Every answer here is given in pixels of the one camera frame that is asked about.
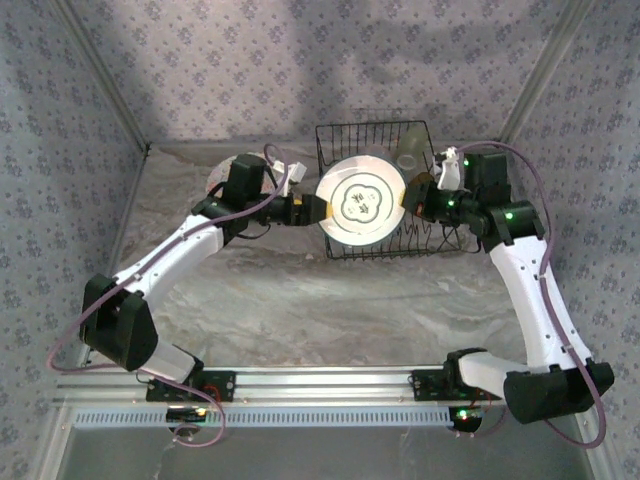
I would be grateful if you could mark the controller board with LED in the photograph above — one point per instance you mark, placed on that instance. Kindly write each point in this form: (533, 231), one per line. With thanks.
(465, 417)
(186, 414)

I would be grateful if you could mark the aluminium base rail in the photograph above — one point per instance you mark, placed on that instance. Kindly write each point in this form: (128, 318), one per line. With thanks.
(320, 382)

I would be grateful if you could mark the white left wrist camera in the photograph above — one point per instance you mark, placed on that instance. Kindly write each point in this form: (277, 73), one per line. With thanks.
(295, 175)

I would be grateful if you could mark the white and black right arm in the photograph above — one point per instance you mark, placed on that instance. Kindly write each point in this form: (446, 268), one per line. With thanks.
(530, 300)

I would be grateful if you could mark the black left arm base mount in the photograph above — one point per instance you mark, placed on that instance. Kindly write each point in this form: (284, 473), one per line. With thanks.
(220, 385)

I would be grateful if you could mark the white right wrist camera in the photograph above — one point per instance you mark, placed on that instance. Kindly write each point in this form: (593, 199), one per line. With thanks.
(450, 172)

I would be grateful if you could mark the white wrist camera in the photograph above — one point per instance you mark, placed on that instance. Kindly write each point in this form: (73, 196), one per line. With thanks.
(295, 175)
(450, 172)

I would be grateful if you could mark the aluminium frame post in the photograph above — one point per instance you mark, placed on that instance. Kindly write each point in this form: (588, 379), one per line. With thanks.
(545, 70)
(102, 75)

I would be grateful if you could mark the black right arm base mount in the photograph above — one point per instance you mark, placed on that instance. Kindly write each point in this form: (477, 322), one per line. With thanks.
(430, 385)

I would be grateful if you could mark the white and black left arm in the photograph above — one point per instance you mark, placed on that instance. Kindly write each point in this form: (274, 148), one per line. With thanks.
(170, 265)

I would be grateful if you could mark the pale green textured glass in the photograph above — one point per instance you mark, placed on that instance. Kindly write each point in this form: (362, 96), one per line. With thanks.
(414, 141)

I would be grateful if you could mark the white plate with teal rim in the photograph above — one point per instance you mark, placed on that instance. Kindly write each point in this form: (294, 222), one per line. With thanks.
(360, 200)

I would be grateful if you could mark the plate with colourful squiggles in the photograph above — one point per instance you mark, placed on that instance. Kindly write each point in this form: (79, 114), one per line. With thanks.
(217, 175)

